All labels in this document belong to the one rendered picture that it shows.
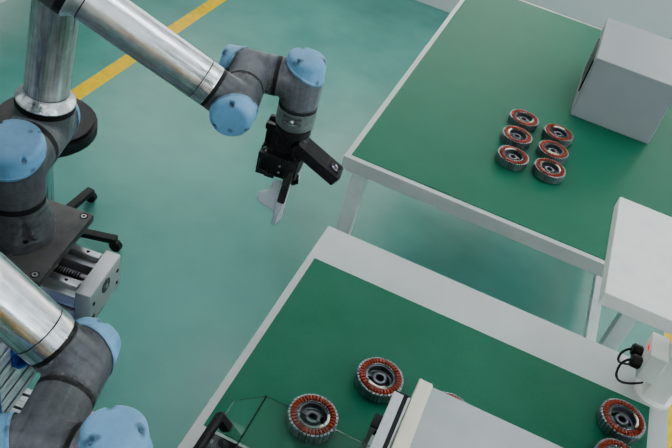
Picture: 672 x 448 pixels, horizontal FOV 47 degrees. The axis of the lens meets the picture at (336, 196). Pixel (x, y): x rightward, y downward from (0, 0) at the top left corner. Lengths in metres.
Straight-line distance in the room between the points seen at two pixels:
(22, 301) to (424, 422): 0.55
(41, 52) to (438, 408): 0.95
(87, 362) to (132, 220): 2.26
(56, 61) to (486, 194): 1.50
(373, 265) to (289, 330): 0.36
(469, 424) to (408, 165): 1.53
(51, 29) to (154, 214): 1.87
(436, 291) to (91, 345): 1.29
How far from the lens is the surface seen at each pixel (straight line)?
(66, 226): 1.70
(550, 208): 2.63
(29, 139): 1.55
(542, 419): 1.99
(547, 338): 2.18
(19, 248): 1.63
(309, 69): 1.41
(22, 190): 1.56
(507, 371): 2.04
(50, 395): 0.99
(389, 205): 3.61
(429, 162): 2.61
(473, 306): 2.15
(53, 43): 1.53
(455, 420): 1.14
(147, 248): 3.15
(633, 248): 1.80
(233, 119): 1.31
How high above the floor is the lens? 2.18
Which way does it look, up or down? 38 degrees down
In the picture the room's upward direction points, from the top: 16 degrees clockwise
